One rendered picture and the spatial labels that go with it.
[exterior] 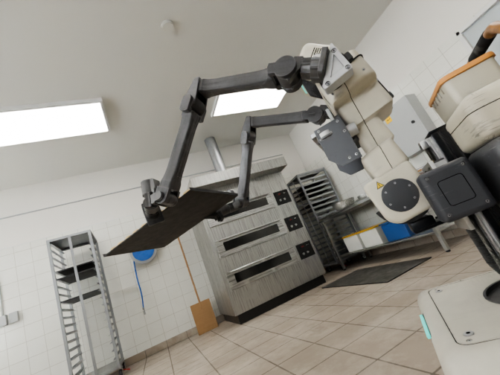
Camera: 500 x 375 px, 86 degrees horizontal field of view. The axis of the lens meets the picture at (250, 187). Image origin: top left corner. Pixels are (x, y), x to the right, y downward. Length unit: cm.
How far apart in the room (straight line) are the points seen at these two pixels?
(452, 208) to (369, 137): 34
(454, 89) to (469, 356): 71
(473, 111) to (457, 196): 21
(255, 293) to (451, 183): 325
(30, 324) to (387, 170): 468
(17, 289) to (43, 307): 42
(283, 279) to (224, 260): 89
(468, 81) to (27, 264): 502
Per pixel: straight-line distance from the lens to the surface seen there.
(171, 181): 102
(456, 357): 86
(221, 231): 384
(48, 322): 487
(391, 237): 407
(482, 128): 86
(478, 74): 107
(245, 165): 150
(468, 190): 89
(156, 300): 467
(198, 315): 444
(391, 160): 97
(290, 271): 408
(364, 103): 106
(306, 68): 96
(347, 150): 97
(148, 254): 458
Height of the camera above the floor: 63
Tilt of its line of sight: 15 degrees up
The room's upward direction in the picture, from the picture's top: 22 degrees counter-clockwise
